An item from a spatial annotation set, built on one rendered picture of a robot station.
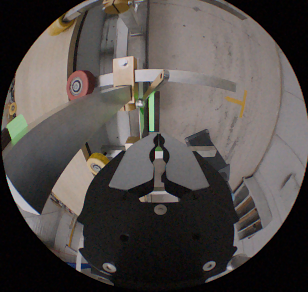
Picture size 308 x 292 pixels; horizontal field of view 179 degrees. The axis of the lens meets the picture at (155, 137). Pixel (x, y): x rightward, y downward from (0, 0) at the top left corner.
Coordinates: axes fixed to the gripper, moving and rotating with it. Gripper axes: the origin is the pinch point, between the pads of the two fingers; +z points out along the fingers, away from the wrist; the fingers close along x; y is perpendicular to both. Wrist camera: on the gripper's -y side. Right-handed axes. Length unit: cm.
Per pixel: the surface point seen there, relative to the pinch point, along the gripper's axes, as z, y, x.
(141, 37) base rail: 30.9, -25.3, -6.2
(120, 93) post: 6.2, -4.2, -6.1
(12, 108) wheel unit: 6, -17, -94
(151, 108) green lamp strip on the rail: 30.8, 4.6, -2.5
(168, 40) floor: 101, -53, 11
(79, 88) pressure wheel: 10.6, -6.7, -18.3
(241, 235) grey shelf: -41, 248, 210
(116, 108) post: 3.8, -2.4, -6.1
